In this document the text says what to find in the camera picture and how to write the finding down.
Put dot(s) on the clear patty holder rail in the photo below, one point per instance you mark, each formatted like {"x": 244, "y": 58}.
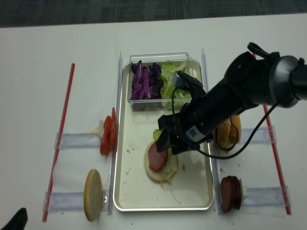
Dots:
{"x": 267, "y": 197}

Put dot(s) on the white tomato backstop block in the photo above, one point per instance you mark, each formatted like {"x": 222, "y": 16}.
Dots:
{"x": 100, "y": 129}

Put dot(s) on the lettuce leaf on bun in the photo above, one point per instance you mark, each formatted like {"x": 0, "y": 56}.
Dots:
{"x": 171, "y": 165}

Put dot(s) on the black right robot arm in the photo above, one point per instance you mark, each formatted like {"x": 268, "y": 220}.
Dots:
{"x": 273, "y": 80}

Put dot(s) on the white patty backstop block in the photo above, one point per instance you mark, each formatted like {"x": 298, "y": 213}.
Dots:
{"x": 243, "y": 190}

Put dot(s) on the bottom bun on tray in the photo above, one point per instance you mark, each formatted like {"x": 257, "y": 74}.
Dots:
{"x": 155, "y": 176}

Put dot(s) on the left red strip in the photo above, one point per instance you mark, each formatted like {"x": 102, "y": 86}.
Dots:
{"x": 61, "y": 127}

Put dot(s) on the black object bottom left corner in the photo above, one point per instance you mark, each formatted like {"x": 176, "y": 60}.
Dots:
{"x": 18, "y": 221}

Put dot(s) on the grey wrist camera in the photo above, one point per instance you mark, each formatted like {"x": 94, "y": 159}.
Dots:
{"x": 189, "y": 84}

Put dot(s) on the meat patty slice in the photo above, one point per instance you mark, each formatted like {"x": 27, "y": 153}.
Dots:
{"x": 157, "y": 160}
{"x": 226, "y": 194}
{"x": 237, "y": 196}

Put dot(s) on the clear bun holder rail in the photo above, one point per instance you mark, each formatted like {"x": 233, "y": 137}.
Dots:
{"x": 264, "y": 135}
{"x": 63, "y": 201}

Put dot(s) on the front tomato slice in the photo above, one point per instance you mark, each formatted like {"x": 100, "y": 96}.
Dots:
{"x": 105, "y": 140}

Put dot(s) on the clear plastic salad container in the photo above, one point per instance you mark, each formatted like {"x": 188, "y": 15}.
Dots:
{"x": 155, "y": 104}

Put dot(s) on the cream metal serving tray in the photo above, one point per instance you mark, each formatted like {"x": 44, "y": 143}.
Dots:
{"x": 191, "y": 188}

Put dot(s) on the front sesame bun top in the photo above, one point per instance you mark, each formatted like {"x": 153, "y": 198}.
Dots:
{"x": 221, "y": 133}

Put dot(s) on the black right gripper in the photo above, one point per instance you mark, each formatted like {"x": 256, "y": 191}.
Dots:
{"x": 186, "y": 129}

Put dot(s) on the shredded purple cabbage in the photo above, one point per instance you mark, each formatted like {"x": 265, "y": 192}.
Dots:
{"x": 145, "y": 83}

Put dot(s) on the tomato slice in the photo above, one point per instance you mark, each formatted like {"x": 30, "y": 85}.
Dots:
{"x": 112, "y": 128}
{"x": 105, "y": 140}

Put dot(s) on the clear tomato holder rail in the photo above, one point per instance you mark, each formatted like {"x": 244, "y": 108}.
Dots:
{"x": 75, "y": 141}

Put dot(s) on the shredded green lettuce pile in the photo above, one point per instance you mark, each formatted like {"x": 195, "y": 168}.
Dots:
{"x": 168, "y": 69}

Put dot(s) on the rear tomato slice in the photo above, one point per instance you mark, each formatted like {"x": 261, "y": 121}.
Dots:
{"x": 112, "y": 128}

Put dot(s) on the right red strip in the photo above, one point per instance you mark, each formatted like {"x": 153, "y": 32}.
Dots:
{"x": 268, "y": 174}

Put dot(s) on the clear bun holder rail right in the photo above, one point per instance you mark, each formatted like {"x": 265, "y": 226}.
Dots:
{"x": 264, "y": 135}

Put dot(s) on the rear sesame bun top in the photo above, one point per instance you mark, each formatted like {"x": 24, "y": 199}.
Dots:
{"x": 235, "y": 129}

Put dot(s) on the sesame bun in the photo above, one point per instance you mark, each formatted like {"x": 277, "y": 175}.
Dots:
{"x": 221, "y": 133}
{"x": 235, "y": 129}

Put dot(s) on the upright bun half left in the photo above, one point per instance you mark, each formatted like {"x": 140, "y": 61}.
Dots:
{"x": 93, "y": 194}

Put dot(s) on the red strip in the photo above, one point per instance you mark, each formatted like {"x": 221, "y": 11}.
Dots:
{"x": 268, "y": 174}
{"x": 61, "y": 127}

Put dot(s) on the left clear acrylic divider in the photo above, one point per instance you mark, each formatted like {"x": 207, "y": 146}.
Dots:
{"x": 115, "y": 145}

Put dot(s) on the clear bun holder rail left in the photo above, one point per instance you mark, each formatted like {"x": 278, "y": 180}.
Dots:
{"x": 63, "y": 201}

